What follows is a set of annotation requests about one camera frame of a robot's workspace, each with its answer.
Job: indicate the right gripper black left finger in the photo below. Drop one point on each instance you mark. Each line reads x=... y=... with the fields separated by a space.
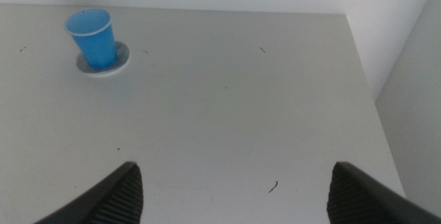
x=115 y=200

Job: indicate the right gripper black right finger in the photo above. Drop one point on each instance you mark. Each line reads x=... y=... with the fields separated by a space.
x=358 y=200

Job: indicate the blue plastic cup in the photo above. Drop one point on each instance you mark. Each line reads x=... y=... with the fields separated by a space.
x=96 y=43

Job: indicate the round grey felt cup mat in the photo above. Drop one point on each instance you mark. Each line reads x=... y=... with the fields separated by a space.
x=122 y=56

